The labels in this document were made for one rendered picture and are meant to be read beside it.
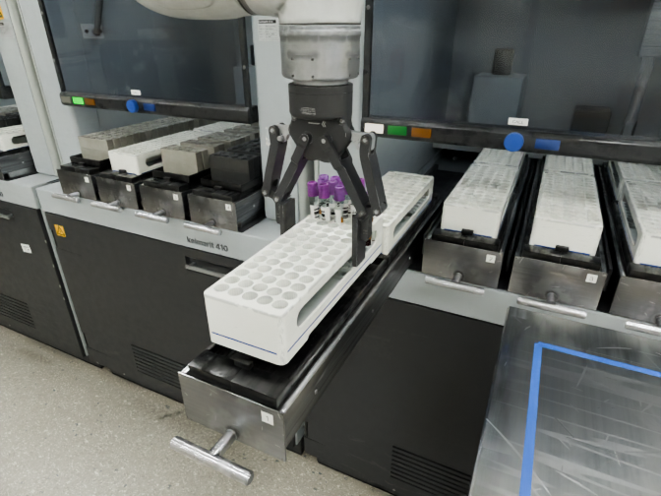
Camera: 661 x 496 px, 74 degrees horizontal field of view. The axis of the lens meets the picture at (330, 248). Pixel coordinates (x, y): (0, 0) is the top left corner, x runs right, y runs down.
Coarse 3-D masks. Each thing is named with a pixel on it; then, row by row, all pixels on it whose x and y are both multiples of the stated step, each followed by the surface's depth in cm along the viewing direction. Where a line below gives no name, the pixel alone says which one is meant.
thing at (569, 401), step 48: (528, 336) 52; (576, 336) 52; (624, 336) 52; (528, 384) 45; (576, 384) 45; (624, 384) 45; (528, 432) 39; (576, 432) 40; (624, 432) 40; (480, 480) 35; (528, 480) 35; (576, 480) 35; (624, 480) 35
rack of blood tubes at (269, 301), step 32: (320, 224) 64; (256, 256) 54; (288, 256) 54; (320, 256) 55; (224, 288) 49; (256, 288) 48; (288, 288) 47; (320, 288) 58; (224, 320) 47; (256, 320) 44; (288, 320) 44; (320, 320) 52; (256, 352) 47; (288, 352) 46
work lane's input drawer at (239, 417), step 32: (416, 224) 84; (384, 256) 71; (352, 288) 65; (384, 288) 68; (352, 320) 57; (224, 352) 52; (320, 352) 52; (192, 384) 48; (224, 384) 46; (256, 384) 45; (288, 384) 45; (320, 384) 51; (192, 416) 51; (224, 416) 48; (256, 416) 45; (288, 416) 44; (192, 448) 46; (224, 448) 46; (256, 448) 48
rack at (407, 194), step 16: (384, 176) 93; (400, 176) 94; (416, 176) 94; (432, 176) 93; (400, 192) 85; (416, 192) 86; (432, 192) 94; (400, 208) 78; (416, 208) 87; (384, 224) 70; (400, 224) 85; (384, 240) 71
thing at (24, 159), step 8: (0, 152) 131; (8, 152) 133; (16, 152) 135; (24, 152) 136; (0, 160) 131; (8, 160) 133; (16, 160) 134; (24, 160) 137; (32, 160) 139; (0, 168) 131; (8, 168) 133; (16, 168) 135; (0, 176) 133
